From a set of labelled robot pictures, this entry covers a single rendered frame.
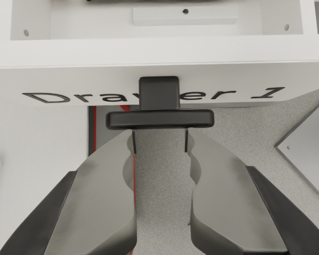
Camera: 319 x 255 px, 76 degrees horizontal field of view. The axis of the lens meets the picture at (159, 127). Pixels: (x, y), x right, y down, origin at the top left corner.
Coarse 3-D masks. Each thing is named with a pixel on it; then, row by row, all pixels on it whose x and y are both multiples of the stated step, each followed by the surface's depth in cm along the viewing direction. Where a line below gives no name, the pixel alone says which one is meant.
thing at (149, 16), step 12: (144, 12) 21; (156, 12) 21; (168, 12) 21; (180, 12) 21; (192, 12) 21; (204, 12) 21; (216, 12) 21; (228, 12) 21; (144, 24) 22; (156, 24) 22; (168, 24) 22; (180, 24) 22; (192, 24) 22; (204, 24) 22
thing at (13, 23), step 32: (0, 0) 16; (32, 0) 19; (64, 0) 22; (96, 0) 22; (128, 0) 22; (160, 0) 22; (192, 0) 22; (224, 0) 22; (256, 0) 22; (288, 0) 18; (0, 32) 16; (32, 32) 19; (64, 32) 22; (96, 32) 22; (128, 32) 22; (160, 32) 22; (192, 32) 22; (224, 32) 22; (256, 32) 22; (288, 32) 18
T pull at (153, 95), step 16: (144, 80) 14; (160, 80) 14; (176, 80) 14; (144, 96) 14; (160, 96) 14; (176, 96) 14; (112, 112) 14; (128, 112) 14; (144, 112) 14; (160, 112) 14; (176, 112) 14; (192, 112) 14; (208, 112) 14; (112, 128) 14; (128, 128) 14; (144, 128) 14; (160, 128) 14; (176, 128) 14
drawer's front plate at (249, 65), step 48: (0, 48) 12; (48, 48) 12; (96, 48) 12; (144, 48) 12; (192, 48) 12; (240, 48) 12; (288, 48) 12; (0, 96) 18; (48, 96) 19; (96, 96) 19; (240, 96) 20; (288, 96) 21
